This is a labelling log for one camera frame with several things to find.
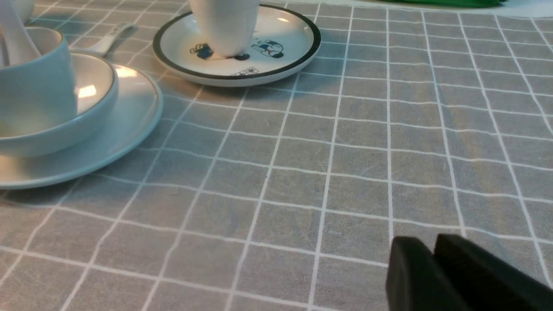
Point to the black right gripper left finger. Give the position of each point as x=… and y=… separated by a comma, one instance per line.
x=416, y=282

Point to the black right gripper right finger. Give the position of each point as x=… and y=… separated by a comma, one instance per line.
x=486, y=282

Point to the light blue ceramic bowl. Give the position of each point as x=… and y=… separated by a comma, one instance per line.
x=97, y=95

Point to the light blue ceramic cup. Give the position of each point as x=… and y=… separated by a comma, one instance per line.
x=39, y=94

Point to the light blue ceramic spoon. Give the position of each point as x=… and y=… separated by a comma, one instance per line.
x=19, y=46

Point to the grey checked tablecloth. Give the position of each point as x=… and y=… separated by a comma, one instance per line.
x=286, y=197

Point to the black rimmed white saucer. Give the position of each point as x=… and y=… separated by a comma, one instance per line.
x=283, y=43

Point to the white black rimmed cup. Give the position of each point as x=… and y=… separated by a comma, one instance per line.
x=227, y=25

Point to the light blue ceramic plate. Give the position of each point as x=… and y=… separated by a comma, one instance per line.
x=135, y=115

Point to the white ceramic spoon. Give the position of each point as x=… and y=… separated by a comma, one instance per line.
x=102, y=47

